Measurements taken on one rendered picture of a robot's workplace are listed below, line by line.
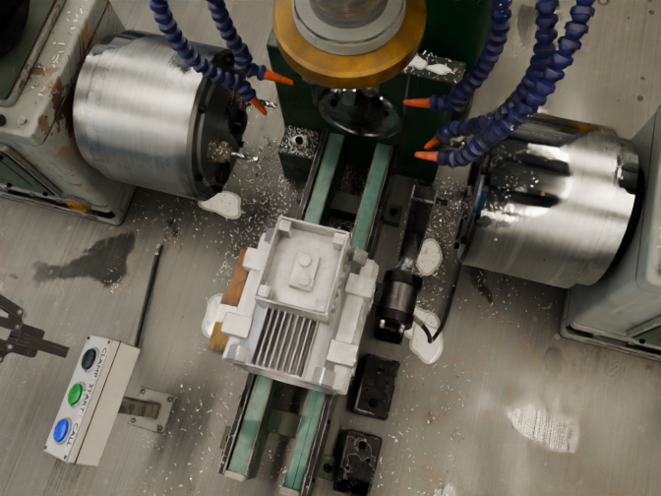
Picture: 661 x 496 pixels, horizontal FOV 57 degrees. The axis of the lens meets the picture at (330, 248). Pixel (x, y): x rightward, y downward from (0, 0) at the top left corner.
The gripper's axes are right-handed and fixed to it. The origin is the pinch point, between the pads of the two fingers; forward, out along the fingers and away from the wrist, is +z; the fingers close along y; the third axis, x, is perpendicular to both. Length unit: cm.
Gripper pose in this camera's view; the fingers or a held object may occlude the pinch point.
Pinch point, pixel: (38, 343)
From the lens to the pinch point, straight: 90.3
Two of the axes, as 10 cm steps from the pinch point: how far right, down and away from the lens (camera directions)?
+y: 2.6, -9.2, 2.9
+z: 6.0, 3.9, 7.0
